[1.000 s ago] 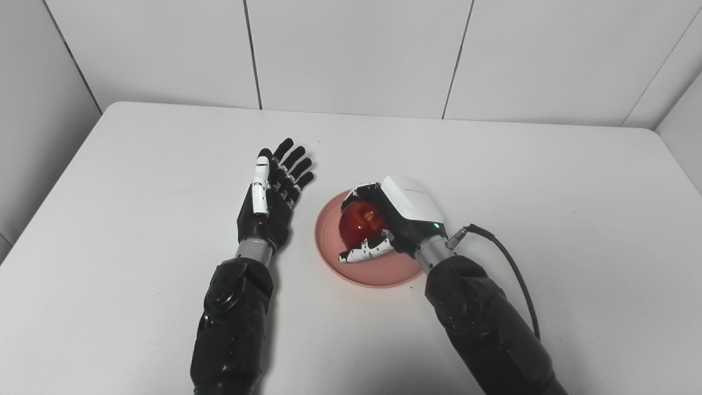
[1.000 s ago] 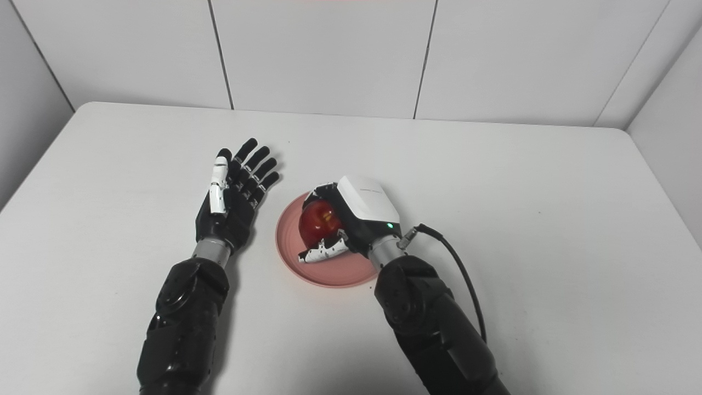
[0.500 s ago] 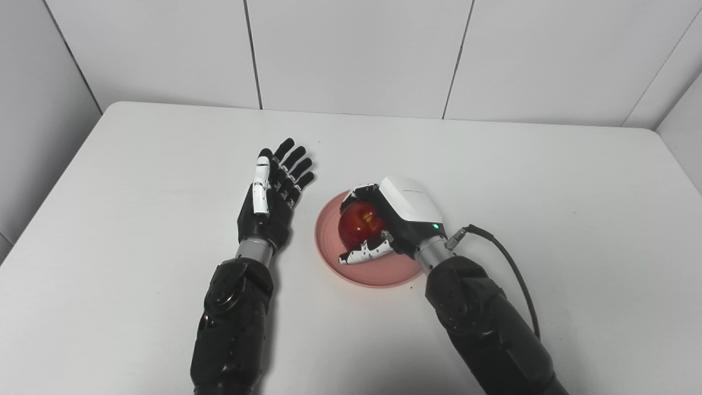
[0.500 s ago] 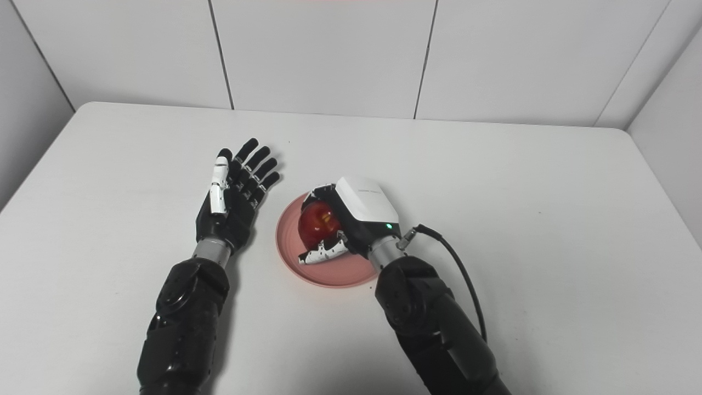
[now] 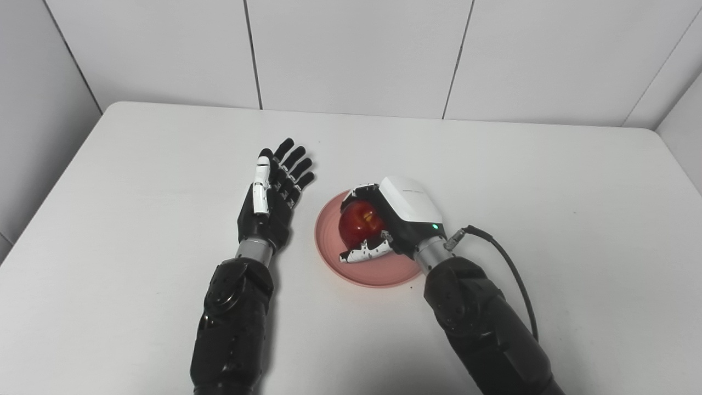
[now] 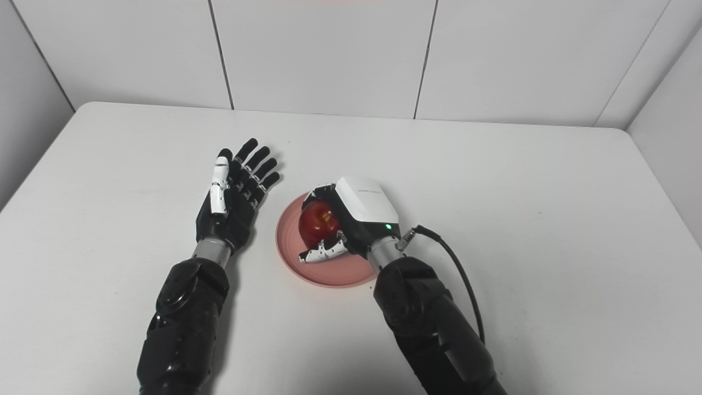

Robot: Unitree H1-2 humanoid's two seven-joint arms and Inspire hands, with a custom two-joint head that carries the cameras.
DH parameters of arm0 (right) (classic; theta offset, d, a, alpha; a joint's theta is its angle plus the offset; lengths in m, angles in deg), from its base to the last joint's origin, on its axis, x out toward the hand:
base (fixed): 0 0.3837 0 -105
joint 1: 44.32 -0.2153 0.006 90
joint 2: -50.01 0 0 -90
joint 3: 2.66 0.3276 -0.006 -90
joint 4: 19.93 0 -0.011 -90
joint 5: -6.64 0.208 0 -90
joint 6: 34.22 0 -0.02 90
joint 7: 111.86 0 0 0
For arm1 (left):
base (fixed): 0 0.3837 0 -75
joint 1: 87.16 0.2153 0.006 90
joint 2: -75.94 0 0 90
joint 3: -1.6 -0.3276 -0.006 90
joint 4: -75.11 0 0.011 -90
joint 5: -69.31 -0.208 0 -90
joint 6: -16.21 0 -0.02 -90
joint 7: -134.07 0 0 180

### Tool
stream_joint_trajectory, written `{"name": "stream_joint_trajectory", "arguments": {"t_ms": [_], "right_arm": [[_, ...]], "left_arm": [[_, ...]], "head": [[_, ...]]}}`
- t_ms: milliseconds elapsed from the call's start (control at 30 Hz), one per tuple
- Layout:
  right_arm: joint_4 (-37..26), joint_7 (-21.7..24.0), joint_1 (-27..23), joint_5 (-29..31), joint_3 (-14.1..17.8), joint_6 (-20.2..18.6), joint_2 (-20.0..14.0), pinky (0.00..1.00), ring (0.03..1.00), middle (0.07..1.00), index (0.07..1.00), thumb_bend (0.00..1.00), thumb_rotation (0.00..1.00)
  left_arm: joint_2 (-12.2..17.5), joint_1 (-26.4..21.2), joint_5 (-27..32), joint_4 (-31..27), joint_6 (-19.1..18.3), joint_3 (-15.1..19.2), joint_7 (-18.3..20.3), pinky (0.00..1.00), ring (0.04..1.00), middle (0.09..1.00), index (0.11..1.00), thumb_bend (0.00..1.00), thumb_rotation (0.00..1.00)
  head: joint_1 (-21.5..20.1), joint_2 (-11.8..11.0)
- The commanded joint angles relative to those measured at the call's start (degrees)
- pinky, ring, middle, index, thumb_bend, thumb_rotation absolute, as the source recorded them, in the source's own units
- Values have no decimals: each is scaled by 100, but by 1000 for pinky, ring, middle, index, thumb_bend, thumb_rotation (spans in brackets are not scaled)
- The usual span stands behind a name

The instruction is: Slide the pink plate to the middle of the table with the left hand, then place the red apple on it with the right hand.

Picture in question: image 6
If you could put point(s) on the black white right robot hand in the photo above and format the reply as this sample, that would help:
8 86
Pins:
364 206

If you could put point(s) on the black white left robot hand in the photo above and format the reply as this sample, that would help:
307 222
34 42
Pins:
236 214

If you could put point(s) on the red apple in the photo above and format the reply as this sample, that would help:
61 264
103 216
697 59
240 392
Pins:
318 225

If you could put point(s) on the pink round plate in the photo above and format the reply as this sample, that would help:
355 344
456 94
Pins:
340 273

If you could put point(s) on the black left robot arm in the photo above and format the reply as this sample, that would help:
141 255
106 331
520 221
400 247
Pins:
184 323

